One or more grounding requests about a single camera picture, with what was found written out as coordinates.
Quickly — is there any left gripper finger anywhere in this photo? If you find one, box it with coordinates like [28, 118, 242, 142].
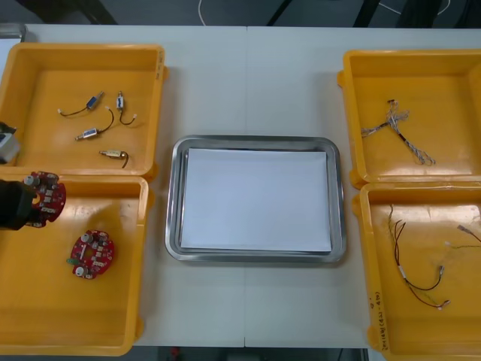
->
[23, 214, 47, 229]

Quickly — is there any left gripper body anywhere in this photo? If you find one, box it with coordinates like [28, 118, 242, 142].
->
[0, 179, 38, 231]

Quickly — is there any round red circuit board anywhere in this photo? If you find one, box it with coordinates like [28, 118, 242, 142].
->
[65, 229, 116, 281]
[23, 171, 68, 229]

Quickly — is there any blue-white twisted wire harness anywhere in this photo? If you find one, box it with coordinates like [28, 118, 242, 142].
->
[360, 99, 437, 166]

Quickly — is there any red black green-yellow harness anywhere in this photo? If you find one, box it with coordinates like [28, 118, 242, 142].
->
[386, 204, 451, 311]
[444, 224, 481, 251]

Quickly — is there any yellow-orange plastic bin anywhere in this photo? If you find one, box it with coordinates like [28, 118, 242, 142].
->
[0, 42, 169, 177]
[0, 173, 155, 357]
[351, 181, 481, 358]
[336, 48, 481, 185]

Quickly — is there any solenoid with white label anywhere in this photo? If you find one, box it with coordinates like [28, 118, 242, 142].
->
[98, 149, 133, 170]

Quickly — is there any solenoid with blue label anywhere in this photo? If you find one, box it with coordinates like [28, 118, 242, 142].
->
[114, 89, 138, 127]
[57, 91, 105, 117]
[74, 108, 115, 142]

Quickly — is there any steel tray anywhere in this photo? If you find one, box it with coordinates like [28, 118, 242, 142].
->
[164, 135, 346, 267]

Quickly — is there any grey box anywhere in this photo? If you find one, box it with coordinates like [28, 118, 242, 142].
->
[0, 23, 28, 44]

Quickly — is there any white sheet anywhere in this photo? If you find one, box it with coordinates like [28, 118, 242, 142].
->
[179, 147, 333, 252]

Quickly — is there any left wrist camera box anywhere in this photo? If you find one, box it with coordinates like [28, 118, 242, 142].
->
[0, 122, 18, 165]

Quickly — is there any white cable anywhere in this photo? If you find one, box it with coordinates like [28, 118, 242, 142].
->
[197, 0, 226, 26]
[375, 0, 454, 17]

